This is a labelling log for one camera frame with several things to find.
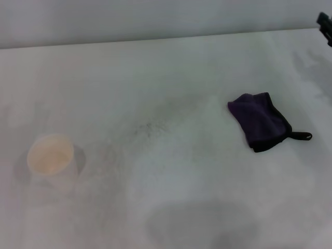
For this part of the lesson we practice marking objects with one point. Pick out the purple rag with black trim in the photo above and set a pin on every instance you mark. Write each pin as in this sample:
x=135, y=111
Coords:
x=259, y=119

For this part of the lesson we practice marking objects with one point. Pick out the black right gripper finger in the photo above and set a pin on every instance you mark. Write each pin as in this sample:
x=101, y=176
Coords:
x=326, y=26

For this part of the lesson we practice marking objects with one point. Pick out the white paper cup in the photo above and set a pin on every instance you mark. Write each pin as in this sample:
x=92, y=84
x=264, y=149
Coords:
x=50, y=155

